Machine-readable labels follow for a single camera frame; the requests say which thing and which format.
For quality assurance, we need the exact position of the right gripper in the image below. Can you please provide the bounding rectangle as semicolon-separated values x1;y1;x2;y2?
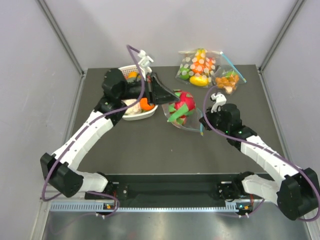
200;105;230;133

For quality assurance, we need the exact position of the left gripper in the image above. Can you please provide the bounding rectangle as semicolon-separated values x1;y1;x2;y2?
118;70;180;106

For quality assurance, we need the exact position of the clear blue zip bag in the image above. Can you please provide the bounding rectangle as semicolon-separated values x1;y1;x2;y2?
170;107;204;136

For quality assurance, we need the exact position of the red fake dragon fruit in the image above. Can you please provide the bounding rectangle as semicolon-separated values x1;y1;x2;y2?
167;89;196;123

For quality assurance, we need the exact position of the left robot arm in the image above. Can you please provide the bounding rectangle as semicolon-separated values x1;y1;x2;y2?
40;68;180;199

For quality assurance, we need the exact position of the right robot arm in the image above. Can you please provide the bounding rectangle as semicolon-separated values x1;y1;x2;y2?
200;100;320;221

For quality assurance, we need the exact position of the orange fake tangerine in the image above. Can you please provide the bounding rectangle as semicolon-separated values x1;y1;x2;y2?
139;97;155;112

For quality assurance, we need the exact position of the white fake cauliflower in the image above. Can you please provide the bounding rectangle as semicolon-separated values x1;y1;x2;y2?
123;99;142;116

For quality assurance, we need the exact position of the small orange fake fruit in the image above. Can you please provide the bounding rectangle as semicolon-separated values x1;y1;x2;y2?
127;71;138;79

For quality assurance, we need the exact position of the small bag of orange pieces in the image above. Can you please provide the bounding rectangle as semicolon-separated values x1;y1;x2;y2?
214;51;247;95

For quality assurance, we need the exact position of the polka dot fruit bag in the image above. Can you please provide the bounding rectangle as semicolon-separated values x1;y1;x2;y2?
175;48;222;88

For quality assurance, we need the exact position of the white plastic basket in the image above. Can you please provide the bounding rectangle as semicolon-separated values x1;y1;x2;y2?
119;65;158;121

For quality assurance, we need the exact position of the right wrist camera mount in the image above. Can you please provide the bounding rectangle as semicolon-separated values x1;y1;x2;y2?
210;92;227;113

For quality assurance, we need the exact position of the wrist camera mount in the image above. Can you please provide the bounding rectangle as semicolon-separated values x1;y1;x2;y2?
210;92;227;113
137;50;154;73

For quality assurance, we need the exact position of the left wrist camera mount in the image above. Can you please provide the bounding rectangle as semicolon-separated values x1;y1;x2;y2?
137;50;154;73

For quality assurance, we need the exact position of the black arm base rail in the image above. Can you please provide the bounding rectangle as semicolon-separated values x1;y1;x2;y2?
82;173;266;208

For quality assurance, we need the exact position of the grey cable duct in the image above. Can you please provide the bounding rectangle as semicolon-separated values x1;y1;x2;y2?
50;201;252;213

